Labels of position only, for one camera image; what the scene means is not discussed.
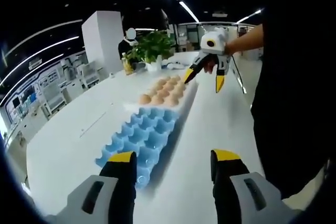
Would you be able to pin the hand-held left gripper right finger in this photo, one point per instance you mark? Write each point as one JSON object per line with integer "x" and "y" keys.
{"x": 228, "y": 182}

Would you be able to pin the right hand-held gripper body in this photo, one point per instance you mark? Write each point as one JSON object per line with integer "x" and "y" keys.
{"x": 214, "y": 43}

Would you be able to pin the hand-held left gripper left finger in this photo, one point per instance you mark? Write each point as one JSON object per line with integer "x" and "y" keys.
{"x": 115, "y": 182}

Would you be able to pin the group of brown eggs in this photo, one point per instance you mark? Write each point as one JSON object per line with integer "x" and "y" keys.
{"x": 164, "y": 91}

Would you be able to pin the blue egg tray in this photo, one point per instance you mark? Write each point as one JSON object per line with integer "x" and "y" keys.
{"x": 147, "y": 134}

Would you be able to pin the white flat tray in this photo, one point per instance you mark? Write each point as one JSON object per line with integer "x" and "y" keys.
{"x": 189, "y": 94}

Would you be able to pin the person's right hand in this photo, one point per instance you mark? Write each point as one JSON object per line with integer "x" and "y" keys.
{"x": 210, "y": 67}

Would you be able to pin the white objects on table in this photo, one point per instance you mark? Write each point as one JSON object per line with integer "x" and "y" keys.
{"x": 172, "y": 65}

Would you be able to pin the ceiling projector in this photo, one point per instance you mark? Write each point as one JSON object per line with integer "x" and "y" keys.
{"x": 219, "y": 14}

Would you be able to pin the green potted plant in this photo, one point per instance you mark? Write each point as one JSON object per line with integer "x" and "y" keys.
{"x": 152, "y": 45}

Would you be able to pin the white table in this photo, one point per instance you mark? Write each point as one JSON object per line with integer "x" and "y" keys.
{"x": 78, "y": 140}

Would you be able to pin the yellow drink bottle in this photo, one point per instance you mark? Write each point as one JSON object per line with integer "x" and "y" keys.
{"x": 127, "y": 65}

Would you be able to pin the person's black-clothed torso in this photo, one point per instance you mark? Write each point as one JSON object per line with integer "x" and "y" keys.
{"x": 296, "y": 90}

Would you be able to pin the white square pillar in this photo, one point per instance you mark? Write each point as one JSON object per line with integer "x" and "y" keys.
{"x": 101, "y": 43}

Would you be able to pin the white display shelving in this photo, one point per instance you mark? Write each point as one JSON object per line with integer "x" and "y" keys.
{"x": 50, "y": 87}

